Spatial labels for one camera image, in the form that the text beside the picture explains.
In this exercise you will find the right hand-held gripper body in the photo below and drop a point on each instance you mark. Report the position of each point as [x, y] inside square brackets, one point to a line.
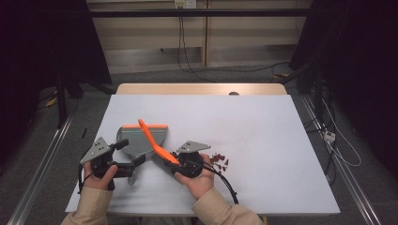
[191, 161]

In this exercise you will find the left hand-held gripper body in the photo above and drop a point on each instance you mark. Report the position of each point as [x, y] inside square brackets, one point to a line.
[97, 151]

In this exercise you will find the grey dustpan with orange edge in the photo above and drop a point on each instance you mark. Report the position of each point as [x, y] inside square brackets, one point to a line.
[137, 140]

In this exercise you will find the orange hand brush grey bristles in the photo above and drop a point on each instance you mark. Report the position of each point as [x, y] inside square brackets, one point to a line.
[153, 142]

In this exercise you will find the red beans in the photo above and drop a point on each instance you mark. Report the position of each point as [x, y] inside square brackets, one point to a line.
[219, 161]

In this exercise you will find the person's right hand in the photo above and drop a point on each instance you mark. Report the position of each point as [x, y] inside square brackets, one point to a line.
[200, 184]

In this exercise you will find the person's left hand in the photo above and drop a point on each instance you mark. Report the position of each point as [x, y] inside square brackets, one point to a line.
[100, 181]

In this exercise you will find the black metal stand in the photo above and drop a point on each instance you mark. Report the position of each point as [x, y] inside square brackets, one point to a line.
[61, 103]

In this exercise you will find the white board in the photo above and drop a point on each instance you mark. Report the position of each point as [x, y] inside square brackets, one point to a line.
[234, 118]

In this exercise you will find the wooden table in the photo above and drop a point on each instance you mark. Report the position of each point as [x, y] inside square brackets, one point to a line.
[187, 89]

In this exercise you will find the black curtain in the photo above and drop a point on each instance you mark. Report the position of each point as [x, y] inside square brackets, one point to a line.
[359, 47]
[40, 40]

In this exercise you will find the black horizontal bar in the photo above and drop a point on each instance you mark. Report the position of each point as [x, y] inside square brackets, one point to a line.
[200, 12]

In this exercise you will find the metal floor rail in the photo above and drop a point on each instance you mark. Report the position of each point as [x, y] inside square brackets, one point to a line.
[350, 178]
[40, 175]

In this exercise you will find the white wall socket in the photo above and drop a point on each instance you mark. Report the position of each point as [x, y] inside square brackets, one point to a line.
[185, 3]

